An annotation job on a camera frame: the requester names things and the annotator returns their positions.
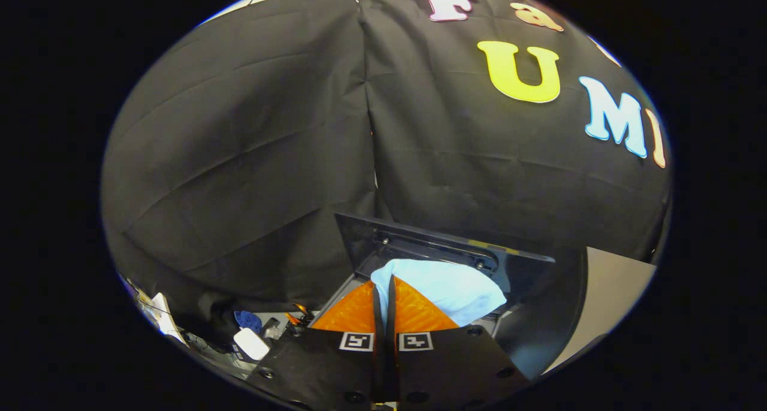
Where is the white plastic box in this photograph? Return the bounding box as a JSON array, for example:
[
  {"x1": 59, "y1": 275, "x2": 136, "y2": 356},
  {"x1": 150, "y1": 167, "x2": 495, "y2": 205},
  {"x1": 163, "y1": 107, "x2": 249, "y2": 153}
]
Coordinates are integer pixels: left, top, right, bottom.
[{"x1": 234, "y1": 327, "x2": 270, "y2": 361}]

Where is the blue cloth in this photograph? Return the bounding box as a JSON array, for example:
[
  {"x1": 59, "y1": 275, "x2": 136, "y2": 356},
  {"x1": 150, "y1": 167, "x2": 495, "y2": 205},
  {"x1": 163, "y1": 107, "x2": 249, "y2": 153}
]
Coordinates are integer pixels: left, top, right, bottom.
[{"x1": 234, "y1": 310, "x2": 263, "y2": 334}]

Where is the light blue polo shirt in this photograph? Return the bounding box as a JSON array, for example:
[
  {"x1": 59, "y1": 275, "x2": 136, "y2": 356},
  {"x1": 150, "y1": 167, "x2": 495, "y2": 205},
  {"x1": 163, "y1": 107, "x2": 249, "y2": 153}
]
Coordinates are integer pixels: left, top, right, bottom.
[{"x1": 370, "y1": 258, "x2": 508, "y2": 328}]

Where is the black backdrop cloth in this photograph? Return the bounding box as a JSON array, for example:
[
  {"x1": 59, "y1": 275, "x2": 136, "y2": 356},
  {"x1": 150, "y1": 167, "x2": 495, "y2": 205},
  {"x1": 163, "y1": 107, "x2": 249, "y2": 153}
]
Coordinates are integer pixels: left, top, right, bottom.
[{"x1": 101, "y1": 0, "x2": 672, "y2": 340}]

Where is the white paper sheet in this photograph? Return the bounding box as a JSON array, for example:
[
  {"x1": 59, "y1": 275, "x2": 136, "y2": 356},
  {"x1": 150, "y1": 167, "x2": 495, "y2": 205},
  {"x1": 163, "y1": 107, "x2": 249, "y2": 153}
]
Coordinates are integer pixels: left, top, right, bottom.
[{"x1": 141, "y1": 291, "x2": 188, "y2": 344}]

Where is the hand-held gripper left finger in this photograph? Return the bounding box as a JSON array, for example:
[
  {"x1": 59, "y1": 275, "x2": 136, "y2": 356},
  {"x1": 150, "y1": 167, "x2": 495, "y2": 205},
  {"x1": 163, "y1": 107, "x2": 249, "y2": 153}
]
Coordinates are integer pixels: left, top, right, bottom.
[{"x1": 246, "y1": 279, "x2": 385, "y2": 411}]

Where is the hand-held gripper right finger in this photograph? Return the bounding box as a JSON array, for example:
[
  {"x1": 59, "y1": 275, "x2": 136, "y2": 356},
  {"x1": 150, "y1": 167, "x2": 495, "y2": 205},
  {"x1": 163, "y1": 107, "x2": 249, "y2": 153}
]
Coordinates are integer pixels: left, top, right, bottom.
[{"x1": 386, "y1": 276, "x2": 532, "y2": 411}]

